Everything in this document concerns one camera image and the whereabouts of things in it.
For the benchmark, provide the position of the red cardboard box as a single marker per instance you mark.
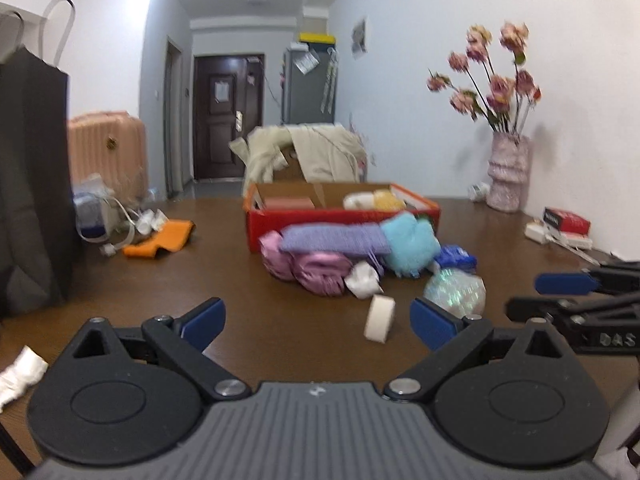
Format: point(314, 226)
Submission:
point(270, 232)

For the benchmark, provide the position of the blue tissue packet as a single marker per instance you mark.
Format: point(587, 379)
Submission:
point(456, 257)

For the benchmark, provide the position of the white tape roll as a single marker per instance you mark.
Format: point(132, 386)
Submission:
point(380, 317)

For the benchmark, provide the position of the pink satin cloth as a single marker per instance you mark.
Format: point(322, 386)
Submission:
point(322, 272)

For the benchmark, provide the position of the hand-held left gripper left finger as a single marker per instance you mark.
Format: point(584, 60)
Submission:
point(206, 321)

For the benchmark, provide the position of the small white cloth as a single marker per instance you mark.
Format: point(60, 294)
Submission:
point(364, 280)

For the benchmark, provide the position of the pink suitcase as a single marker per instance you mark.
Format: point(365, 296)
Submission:
point(107, 150)

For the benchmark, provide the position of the yellow box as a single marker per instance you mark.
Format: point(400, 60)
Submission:
point(316, 38)

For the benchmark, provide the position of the dried pink flowers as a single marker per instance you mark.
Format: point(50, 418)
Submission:
point(500, 87)

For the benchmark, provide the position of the pink textured vase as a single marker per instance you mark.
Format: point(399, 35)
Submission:
point(507, 175)

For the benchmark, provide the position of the salmon pink pad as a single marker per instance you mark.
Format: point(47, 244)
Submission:
point(289, 203)

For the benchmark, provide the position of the black paper bag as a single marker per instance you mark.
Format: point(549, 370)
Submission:
point(30, 185)

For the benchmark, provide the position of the iridescent bath sponge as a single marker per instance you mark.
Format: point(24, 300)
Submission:
point(457, 292)

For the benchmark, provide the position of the side room door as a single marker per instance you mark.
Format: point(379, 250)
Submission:
point(173, 120)

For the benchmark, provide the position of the purple knitted towel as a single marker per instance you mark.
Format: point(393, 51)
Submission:
point(330, 239)

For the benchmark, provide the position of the brown chair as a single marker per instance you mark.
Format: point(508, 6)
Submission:
point(290, 170)

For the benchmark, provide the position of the crumpled white cloth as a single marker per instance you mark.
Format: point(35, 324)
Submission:
point(20, 372)

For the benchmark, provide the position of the turquoise plush toy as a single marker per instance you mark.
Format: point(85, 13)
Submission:
point(410, 245)

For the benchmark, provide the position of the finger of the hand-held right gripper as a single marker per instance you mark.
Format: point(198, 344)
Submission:
point(565, 284)
point(545, 307)

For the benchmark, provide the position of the beige coat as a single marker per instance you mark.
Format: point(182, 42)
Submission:
point(330, 152)

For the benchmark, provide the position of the white power adapter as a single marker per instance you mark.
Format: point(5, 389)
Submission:
point(540, 232)

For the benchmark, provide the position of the white soft bundle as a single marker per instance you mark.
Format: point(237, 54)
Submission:
point(359, 201)

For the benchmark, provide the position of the grey refrigerator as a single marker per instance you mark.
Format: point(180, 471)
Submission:
point(305, 95)

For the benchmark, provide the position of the white and blue device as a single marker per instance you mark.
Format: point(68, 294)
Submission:
point(92, 212)

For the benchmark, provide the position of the pink fluffy cloth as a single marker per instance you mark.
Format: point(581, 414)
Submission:
point(275, 257)

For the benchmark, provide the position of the orange cloth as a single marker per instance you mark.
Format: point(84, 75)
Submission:
point(167, 237)

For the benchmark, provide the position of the small red box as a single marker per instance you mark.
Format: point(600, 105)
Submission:
point(567, 220)

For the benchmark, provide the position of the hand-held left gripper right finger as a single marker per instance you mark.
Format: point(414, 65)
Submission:
point(431, 322)

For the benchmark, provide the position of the yellow plush toy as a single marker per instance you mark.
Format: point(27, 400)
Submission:
point(389, 201)

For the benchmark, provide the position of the dark brown door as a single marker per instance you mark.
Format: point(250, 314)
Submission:
point(210, 135)

